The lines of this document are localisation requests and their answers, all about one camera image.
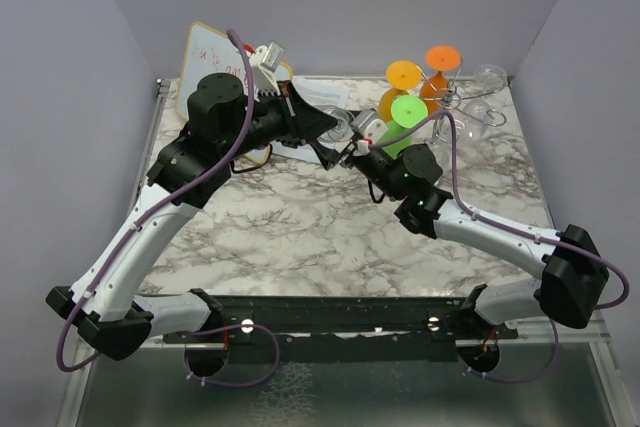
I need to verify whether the chrome wine glass rack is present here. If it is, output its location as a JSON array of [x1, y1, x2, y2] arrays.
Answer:
[[420, 66, 499, 141]]

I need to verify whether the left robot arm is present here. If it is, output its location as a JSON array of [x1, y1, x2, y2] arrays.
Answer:
[[46, 73, 337, 361]]

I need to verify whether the yellow framed whiteboard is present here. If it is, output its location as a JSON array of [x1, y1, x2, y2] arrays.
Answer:
[[175, 21, 294, 164]]

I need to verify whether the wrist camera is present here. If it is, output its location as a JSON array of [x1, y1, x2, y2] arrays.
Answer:
[[249, 41, 285, 95], [350, 109, 388, 156]]

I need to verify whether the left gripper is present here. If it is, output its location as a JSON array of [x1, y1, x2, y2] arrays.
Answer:
[[221, 80, 339, 161]]

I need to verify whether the yellow plastic wine glass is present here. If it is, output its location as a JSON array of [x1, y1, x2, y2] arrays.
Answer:
[[377, 60, 422, 122]]

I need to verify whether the clear wine glass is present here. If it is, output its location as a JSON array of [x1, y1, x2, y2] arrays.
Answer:
[[434, 116, 483, 147]]

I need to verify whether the green plastic wine glass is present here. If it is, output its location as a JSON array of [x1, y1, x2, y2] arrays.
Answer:
[[379, 94, 428, 142]]

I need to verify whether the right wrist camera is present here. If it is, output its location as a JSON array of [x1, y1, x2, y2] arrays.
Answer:
[[350, 109, 388, 156]]

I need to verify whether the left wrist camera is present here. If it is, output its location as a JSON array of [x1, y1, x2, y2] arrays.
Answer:
[[249, 41, 285, 95]]

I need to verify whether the orange plastic wine glass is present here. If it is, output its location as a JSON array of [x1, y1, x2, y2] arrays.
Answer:
[[419, 45, 462, 115]]

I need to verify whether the printed paper sheet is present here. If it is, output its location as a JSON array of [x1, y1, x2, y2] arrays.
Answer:
[[273, 76, 351, 164]]

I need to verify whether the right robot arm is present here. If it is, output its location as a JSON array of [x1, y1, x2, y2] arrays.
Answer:
[[311, 142, 609, 338]]

